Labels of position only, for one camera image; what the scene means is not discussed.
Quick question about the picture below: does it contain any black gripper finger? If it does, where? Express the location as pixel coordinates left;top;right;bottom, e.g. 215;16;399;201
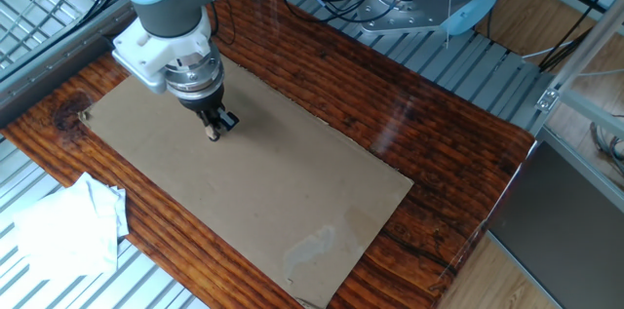
214;107;241;136
196;109;219;131

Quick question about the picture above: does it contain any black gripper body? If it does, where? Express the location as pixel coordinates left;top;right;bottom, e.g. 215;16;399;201
176;83;227;115

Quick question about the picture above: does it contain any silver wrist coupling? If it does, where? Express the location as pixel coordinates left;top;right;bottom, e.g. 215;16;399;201
163;40;226;101

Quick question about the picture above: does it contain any brown cardboard sheet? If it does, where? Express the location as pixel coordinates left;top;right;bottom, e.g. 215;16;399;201
77;29;414;309

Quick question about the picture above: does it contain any glossy brown wooden board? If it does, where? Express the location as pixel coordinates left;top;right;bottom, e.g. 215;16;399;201
0;0;536;309

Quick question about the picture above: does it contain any white crumpled cloth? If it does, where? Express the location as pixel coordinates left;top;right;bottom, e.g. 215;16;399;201
12;172;131;281

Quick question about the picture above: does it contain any dark grey flat panel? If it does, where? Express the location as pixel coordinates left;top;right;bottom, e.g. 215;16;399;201
487;140;624;309

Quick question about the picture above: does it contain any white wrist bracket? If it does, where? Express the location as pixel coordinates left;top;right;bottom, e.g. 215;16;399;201
111;6;215;96

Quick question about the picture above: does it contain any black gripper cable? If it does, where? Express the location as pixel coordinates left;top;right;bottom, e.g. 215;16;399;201
201;0;238;48

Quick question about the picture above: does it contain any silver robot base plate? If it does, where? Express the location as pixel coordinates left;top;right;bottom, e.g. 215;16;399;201
358;0;452;35

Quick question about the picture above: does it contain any white floor cable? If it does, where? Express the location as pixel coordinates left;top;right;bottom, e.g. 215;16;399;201
520;38;579;60

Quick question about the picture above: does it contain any black floor cable bundle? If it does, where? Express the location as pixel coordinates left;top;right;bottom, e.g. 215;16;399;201
538;4;599;72

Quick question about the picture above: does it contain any aluminium frame post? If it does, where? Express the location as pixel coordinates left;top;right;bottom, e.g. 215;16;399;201
534;0;624;114

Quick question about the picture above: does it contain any aluminium frame beam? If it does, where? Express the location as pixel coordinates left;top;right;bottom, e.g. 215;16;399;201
555;88;624;140

